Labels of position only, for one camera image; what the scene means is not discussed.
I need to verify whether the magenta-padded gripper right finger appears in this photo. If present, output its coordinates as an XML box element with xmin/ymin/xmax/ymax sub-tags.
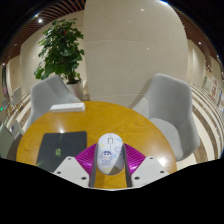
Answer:
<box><xmin>121</xmin><ymin>143</ymin><xmax>169</xmax><ymax>188</ymax></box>

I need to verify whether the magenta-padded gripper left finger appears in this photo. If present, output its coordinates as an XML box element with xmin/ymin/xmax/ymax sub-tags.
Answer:
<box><xmin>52</xmin><ymin>143</ymin><xmax>100</xmax><ymax>188</ymax></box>

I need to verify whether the white cartoon-print computer mouse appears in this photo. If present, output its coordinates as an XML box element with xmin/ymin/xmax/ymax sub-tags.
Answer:
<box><xmin>96</xmin><ymin>132</ymin><xmax>124</xmax><ymax>176</ymax></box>

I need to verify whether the black mouse pad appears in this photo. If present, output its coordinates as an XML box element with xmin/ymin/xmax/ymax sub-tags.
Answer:
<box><xmin>35</xmin><ymin>130</ymin><xmax>88</xmax><ymax>173</ymax></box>

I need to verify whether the grey upholstered armchair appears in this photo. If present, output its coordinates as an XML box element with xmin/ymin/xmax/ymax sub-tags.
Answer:
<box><xmin>24</xmin><ymin>74</ymin><xmax>82</xmax><ymax>133</ymax></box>
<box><xmin>132</xmin><ymin>73</ymin><xmax>202</xmax><ymax>163</ymax></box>

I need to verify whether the grey-green chair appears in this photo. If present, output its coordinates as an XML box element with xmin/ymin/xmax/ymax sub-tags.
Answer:
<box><xmin>0</xmin><ymin>119</ymin><xmax>25</xmax><ymax>160</ymax></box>

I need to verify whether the white plant pot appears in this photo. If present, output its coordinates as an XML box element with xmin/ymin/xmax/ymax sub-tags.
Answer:
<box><xmin>65</xmin><ymin>79</ymin><xmax>84</xmax><ymax>101</ymax></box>

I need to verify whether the small grey chair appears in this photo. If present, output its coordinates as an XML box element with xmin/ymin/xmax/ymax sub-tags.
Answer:
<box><xmin>9</xmin><ymin>85</ymin><xmax>24</xmax><ymax>107</ymax></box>

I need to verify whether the green leafy potted plant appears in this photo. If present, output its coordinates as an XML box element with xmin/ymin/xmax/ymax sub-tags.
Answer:
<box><xmin>33</xmin><ymin>18</ymin><xmax>85</xmax><ymax>84</ymax></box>

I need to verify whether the row of wall posters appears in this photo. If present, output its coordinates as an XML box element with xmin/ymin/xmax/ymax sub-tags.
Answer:
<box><xmin>201</xmin><ymin>74</ymin><xmax>224</xmax><ymax>108</ymax></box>

